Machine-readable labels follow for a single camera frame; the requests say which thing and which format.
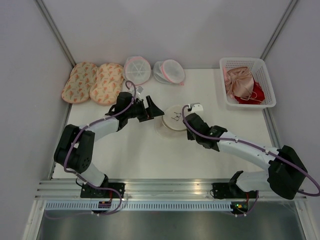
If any white slotted cable duct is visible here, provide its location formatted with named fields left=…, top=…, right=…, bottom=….
left=45, top=200, right=232, bottom=212

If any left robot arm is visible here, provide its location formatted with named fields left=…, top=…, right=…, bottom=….
left=53, top=92, right=165, bottom=199

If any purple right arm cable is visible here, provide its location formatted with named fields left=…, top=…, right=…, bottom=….
left=181, top=104, right=320, bottom=218

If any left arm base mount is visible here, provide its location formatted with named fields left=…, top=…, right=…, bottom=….
left=80, top=182, right=125, bottom=199

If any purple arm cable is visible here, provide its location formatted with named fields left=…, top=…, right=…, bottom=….
left=44, top=80, right=141, bottom=221
left=181, top=104, right=320, bottom=218

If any white plastic basket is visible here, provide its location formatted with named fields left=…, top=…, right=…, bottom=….
left=219, top=57, right=277, bottom=110

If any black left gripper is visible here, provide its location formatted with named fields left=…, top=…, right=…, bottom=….
left=125, top=96, right=164, bottom=123

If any pink trimmed mesh bag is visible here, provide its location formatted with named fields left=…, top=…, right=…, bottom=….
left=153, top=59, right=185, bottom=86
left=122, top=56, right=151, bottom=86

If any floral bra pad right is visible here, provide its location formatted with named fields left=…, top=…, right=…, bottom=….
left=89, top=63, right=124, bottom=106

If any right aluminium corner post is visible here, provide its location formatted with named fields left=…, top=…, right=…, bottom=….
left=260, top=0, right=300, bottom=61

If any floral bra pad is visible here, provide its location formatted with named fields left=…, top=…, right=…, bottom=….
left=89, top=63, right=124, bottom=106
left=61, top=61, right=98, bottom=104

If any pink satin bra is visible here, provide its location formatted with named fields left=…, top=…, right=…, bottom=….
left=222, top=66, right=254, bottom=98

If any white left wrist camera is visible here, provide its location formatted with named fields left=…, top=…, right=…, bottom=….
left=135, top=86, right=144, bottom=98

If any pink trimmed mesh bag right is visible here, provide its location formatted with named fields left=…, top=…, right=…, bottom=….
left=153, top=59, right=185, bottom=86

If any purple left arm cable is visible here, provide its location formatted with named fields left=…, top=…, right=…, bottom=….
left=44, top=80, right=141, bottom=221

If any aluminium corner post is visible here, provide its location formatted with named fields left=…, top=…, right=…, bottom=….
left=34, top=0, right=76, bottom=67
left=260, top=0, right=300, bottom=61

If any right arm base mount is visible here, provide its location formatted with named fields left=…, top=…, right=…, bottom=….
left=210, top=182, right=257, bottom=200

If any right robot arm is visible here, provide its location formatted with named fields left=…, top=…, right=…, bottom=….
left=183, top=113, right=307, bottom=200

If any cream mesh laundry bag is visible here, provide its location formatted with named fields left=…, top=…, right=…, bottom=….
left=154, top=105, right=187, bottom=139

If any aluminium front rail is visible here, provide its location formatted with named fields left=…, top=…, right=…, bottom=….
left=34, top=178, right=308, bottom=201

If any floral bra pad left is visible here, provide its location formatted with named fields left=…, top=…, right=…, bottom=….
left=61, top=61, right=98, bottom=104

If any left aluminium corner post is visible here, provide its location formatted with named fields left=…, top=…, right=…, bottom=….
left=34, top=0, right=76, bottom=67

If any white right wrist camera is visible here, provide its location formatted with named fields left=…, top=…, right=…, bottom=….
left=187, top=102, right=204, bottom=113

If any red bra in basket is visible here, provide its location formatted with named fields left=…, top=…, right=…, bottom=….
left=234, top=81, right=265, bottom=105

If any pink trimmed mesh bag left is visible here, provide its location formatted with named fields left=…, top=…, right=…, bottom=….
left=122, top=56, right=151, bottom=86

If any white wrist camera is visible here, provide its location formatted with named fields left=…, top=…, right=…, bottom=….
left=187, top=102, right=204, bottom=113
left=135, top=86, right=144, bottom=98

